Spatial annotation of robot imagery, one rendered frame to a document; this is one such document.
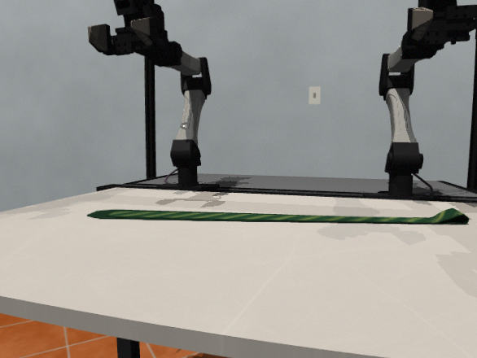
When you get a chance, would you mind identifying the black slotted metal rail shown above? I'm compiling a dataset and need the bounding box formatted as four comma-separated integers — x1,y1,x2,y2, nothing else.
96,184,477,203

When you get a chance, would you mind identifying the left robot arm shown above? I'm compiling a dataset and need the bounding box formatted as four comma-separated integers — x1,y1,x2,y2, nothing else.
363,0,457,201

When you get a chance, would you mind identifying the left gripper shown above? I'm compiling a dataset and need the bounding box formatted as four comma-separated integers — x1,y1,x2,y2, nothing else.
406,5,477,47

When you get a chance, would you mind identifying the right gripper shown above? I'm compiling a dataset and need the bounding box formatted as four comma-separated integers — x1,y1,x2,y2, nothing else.
88,17,160,56

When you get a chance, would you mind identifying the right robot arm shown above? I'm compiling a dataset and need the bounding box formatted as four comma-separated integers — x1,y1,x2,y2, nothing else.
114,0,220,190

